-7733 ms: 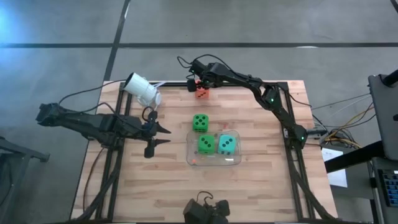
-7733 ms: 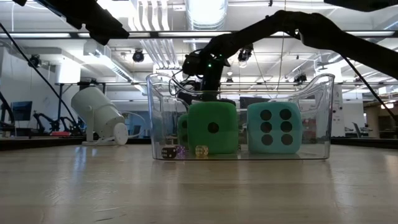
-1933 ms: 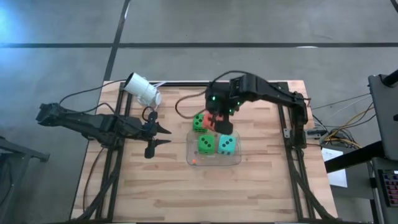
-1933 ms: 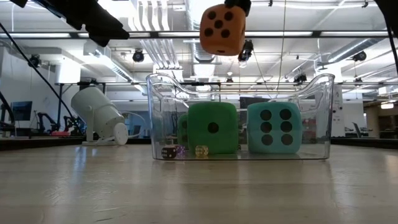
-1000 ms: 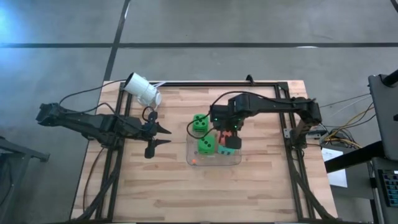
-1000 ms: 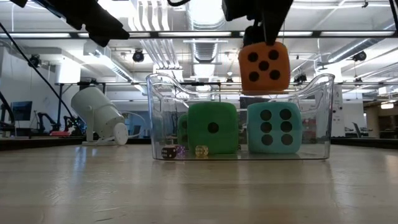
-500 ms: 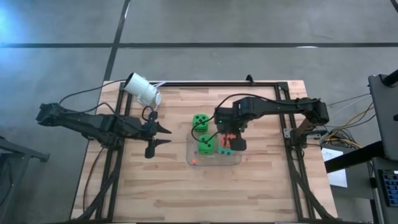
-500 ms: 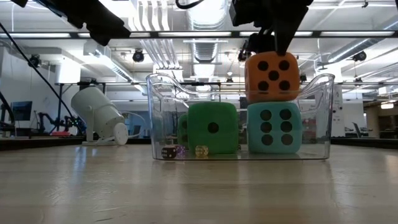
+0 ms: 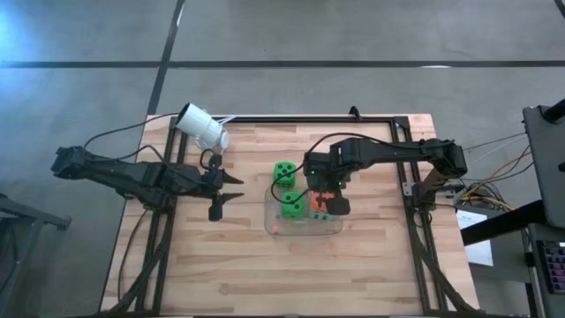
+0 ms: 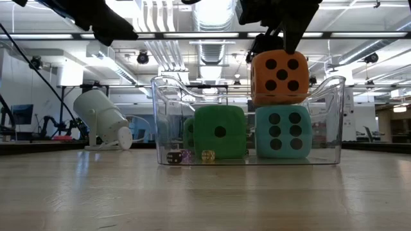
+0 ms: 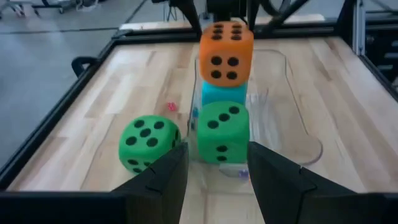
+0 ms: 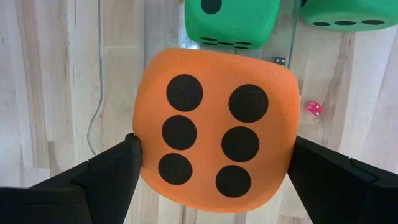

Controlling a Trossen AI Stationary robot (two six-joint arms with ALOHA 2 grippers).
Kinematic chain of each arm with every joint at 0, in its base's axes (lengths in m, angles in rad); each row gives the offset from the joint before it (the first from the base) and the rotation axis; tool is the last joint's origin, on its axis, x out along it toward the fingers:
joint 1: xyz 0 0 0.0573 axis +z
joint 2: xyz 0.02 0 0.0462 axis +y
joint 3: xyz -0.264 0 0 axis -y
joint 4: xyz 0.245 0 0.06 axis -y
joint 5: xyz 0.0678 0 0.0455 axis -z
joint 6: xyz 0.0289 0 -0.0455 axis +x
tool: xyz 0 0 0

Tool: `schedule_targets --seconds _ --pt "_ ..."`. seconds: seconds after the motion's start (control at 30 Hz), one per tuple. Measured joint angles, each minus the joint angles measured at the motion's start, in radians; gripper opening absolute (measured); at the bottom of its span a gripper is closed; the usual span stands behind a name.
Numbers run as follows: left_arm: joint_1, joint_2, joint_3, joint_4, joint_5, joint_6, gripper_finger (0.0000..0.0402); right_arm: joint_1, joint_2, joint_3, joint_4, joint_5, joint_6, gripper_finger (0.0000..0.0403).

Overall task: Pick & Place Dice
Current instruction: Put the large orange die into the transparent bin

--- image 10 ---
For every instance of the white cylindrical spotlight lamp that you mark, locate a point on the white cylindrical spotlight lamp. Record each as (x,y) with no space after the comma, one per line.
(99,115)

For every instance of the clear plastic bin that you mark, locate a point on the clear plastic bin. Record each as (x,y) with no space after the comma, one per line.
(250,161)

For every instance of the medium black die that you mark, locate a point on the medium black die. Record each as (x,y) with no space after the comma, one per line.
(174,158)

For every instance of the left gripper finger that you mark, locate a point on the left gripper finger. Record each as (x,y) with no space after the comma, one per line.
(102,22)

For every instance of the background blue robot arm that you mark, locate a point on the background blue robot arm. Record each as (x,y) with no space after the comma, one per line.
(51,125)

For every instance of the small yellow translucent die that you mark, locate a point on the small yellow translucent die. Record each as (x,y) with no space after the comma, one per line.
(208,156)

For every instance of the black overhead frame bar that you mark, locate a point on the black overhead frame bar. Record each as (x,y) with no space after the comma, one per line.
(208,35)

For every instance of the dark computer monitor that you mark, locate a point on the dark computer monitor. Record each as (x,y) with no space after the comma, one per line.
(22,114)

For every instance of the black ceiling spotlight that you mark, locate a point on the black ceiling spotlight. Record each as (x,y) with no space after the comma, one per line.
(36,63)
(143,57)
(371,58)

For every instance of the large green foam die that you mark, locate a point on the large green foam die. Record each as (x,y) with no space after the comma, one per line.
(188,138)
(220,147)

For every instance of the black gripper side block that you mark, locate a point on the black gripper side block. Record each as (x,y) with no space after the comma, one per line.
(267,44)

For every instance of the silver ceiling duct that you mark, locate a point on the silver ceiling duct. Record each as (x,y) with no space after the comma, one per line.
(213,19)

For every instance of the large teal foam die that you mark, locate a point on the large teal foam die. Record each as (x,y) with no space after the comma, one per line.
(284,153)

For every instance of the large orange foam die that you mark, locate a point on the large orange foam die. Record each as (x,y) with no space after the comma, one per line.
(281,96)

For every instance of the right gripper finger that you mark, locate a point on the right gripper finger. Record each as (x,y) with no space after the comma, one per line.
(297,29)

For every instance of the small purple translucent die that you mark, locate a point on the small purple translucent die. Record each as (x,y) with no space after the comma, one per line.
(187,155)

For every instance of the black aluminium table frame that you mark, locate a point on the black aluminium table frame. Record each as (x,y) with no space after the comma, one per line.
(48,147)

